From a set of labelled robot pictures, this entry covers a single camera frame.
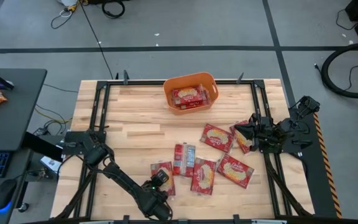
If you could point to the red popcorn bag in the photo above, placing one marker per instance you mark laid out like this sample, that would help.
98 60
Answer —
203 175
244 144
170 183
186 95
235 171
216 137
183 161
207 99

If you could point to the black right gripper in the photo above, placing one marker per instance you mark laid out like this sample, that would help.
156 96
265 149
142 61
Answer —
264 141

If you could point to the black mouse blue light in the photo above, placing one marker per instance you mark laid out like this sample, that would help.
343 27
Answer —
4 193

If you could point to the white power adapter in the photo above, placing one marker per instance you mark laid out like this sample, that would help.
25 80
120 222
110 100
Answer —
51 163

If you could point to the black aluminium table frame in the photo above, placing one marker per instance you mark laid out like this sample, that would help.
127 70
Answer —
135 82

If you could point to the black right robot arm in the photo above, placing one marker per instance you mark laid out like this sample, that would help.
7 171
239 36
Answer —
291 130

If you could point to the black rectangular box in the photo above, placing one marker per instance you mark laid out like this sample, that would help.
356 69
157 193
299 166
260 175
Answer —
42 146

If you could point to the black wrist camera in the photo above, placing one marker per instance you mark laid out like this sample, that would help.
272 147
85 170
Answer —
265 126
159 178

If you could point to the black caster wheel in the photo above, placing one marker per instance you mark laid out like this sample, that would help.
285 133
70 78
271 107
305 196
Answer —
23 207

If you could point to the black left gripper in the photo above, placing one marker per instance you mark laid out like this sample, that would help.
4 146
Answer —
155 194

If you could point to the white bucket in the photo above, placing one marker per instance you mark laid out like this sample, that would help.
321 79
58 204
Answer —
67 2

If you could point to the black desk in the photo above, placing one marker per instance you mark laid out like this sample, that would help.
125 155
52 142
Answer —
14 124

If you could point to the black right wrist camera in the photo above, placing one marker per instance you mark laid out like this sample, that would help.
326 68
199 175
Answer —
265 126

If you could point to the silver aluminium extrusion bar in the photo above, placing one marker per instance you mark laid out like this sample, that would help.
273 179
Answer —
96 222
269 221

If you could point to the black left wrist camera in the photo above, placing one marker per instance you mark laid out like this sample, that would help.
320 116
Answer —
159 178

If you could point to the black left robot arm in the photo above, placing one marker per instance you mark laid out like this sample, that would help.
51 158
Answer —
123 180

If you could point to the orange plastic basket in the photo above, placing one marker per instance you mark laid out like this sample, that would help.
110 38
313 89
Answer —
166 90

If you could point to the black side panel hazard stripe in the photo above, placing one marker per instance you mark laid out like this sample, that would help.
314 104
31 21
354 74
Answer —
319 174

